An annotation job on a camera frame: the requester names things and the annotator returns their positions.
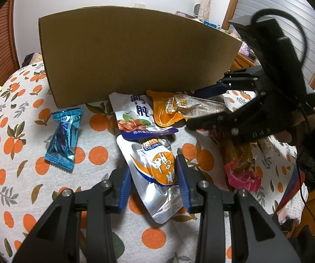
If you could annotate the blue candy packet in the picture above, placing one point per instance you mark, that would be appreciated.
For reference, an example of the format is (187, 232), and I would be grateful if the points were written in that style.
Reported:
(64, 139)

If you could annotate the wooden sideboard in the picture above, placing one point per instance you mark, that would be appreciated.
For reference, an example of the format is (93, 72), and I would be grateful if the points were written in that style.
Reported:
(242, 63)

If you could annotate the white purple snack packet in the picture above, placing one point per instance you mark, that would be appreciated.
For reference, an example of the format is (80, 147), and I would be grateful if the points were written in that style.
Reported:
(135, 115)

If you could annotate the silver orange snack packet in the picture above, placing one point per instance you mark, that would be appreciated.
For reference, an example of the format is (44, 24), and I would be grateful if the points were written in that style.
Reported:
(152, 169)

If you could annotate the wooden slatted wardrobe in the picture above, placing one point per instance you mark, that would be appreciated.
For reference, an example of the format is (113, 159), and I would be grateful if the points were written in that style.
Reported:
(1, 46)

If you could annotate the brown clear snack packet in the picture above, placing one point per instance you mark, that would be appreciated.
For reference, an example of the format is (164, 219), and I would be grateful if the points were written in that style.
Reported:
(237, 153)

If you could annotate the white wall socket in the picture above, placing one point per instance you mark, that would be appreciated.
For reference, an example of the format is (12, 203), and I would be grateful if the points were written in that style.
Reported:
(139, 5)

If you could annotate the pale floral curtain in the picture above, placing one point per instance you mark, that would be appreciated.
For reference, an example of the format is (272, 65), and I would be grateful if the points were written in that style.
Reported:
(208, 0)

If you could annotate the orange fruit print bed sheet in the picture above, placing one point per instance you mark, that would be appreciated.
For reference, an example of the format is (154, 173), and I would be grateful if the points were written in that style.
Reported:
(31, 186)

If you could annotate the purple tissue pack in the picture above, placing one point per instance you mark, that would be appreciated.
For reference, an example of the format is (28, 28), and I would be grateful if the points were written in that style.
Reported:
(245, 49)

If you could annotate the dark patterned cloth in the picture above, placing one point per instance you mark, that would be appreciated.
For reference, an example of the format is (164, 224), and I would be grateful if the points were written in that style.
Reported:
(32, 58)

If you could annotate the white fan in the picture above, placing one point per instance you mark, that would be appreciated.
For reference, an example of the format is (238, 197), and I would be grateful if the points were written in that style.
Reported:
(197, 9)

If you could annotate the brown cardboard box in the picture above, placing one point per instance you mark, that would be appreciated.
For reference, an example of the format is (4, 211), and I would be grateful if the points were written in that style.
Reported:
(135, 60)

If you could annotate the person's right forearm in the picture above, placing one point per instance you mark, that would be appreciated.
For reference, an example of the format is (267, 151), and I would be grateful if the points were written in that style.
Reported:
(313, 148)

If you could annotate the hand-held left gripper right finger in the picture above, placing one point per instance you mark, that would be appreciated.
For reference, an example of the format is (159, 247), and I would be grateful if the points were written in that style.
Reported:
(183, 189)

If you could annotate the silver printed snack packet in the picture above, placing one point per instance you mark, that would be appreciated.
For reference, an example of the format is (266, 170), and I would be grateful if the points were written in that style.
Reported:
(204, 106)

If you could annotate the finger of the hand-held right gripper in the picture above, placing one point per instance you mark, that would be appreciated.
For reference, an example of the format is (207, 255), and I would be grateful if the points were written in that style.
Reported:
(211, 89)
(209, 120)

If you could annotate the pink snack packet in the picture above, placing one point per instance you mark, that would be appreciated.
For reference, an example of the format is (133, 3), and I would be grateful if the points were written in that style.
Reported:
(239, 180)

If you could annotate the folded floral cloth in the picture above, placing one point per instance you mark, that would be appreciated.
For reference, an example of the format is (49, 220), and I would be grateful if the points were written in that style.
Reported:
(186, 14)

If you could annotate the wooden window frame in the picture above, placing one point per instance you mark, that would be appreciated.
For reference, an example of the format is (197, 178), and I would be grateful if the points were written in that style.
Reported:
(232, 2)

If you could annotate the person's right hand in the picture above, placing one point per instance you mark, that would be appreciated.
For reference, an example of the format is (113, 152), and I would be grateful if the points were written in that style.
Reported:
(286, 137)

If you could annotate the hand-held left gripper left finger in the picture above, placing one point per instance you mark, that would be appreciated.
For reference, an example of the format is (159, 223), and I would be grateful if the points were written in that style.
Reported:
(125, 190)

